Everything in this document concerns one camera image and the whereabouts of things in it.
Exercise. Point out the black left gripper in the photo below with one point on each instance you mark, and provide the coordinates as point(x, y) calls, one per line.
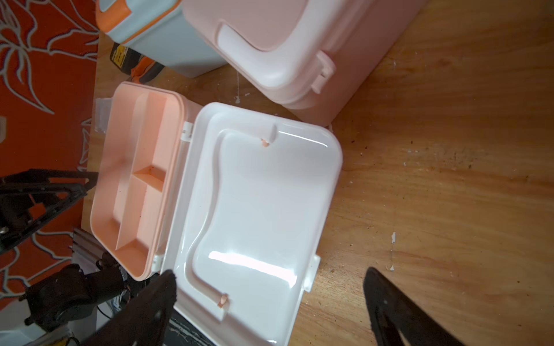
point(70, 294)

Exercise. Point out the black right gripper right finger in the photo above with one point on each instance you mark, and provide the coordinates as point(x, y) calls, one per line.
point(396, 319)

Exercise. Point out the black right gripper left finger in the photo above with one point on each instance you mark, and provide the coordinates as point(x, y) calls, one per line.
point(145, 320)

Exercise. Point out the white gauze packet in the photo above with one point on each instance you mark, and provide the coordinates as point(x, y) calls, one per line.
point(102, 113)

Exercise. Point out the black tool case yellow label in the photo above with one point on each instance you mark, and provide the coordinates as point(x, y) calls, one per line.
point(124, 58)

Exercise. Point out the orange black pliers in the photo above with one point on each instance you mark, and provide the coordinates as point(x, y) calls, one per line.
point(145, 71)

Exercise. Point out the aluminium left side rail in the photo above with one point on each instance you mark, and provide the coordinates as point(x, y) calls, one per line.
point(86, 251)

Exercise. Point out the grey first aid box orange handle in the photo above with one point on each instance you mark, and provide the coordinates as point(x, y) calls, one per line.
point(159, 31)

